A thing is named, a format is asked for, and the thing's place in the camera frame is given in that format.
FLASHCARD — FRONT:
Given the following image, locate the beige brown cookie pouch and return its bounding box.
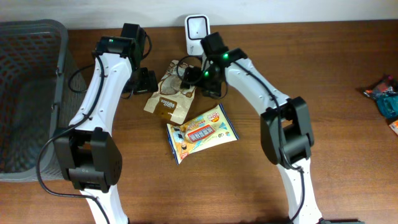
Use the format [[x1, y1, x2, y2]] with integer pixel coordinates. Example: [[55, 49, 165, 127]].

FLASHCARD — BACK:
[[144, 60, 196, 124]]

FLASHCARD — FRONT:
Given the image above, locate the yellow blue snack bag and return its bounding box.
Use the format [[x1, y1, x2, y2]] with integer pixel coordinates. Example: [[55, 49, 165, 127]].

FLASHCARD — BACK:
[[167, 104, 239, 165]]

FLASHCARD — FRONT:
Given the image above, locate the black red snack packet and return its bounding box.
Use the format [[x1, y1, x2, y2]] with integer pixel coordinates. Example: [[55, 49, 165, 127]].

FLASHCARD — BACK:
[[363, 75, 397, 100]]

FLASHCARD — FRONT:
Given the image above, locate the teal mouthwash bottle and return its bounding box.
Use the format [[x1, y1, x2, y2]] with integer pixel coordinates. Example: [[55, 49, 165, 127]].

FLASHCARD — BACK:
[[376, 95, 397, 119]]

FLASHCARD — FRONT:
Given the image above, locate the orange tissue pack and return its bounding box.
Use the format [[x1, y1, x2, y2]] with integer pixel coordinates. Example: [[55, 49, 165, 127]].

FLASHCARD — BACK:
[[389, 120, 398, 135]]

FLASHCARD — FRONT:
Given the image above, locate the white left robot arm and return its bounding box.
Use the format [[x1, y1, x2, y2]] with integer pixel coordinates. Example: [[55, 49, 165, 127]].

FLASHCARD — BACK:
[[53, 23, 158, 223]]

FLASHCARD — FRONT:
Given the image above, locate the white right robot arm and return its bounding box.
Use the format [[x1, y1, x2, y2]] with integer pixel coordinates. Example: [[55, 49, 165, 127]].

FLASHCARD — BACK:
[[178, 32, 324, 224]]

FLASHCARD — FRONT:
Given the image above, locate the white barcode scanner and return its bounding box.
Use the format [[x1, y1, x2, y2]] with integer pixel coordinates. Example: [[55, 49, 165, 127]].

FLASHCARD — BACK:
[[184, 14, 210, 56]]

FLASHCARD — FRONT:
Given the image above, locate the grey plastic mesh basket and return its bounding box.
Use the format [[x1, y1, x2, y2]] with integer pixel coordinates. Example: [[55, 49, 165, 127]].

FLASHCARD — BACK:
[[1, 19, 87, 182]]

